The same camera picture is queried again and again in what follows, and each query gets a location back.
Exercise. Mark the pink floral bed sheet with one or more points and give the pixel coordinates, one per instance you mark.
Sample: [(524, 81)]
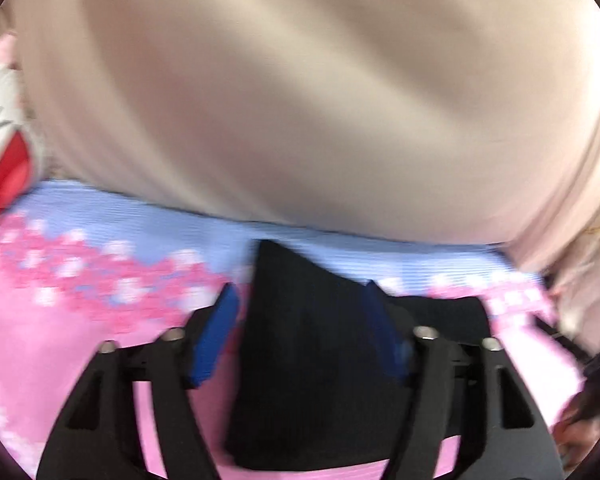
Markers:
[(80, 310)]

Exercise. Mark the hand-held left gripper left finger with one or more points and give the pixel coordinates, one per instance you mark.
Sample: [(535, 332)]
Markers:
[(215, 340)]

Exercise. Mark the black pants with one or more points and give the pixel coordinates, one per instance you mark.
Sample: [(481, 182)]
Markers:
[(320, 360)]

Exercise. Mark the beige curtain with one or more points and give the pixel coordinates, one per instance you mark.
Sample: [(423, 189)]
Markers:
[(305, 85)]

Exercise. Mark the pale pink crumpled cloth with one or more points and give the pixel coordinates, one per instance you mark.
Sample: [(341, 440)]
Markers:
[(587, 280)]

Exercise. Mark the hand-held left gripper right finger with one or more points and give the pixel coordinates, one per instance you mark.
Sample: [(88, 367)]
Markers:
[(385, 340)]

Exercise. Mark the white cartoon cat pillow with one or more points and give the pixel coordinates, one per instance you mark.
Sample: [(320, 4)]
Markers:
[(2, 150)]

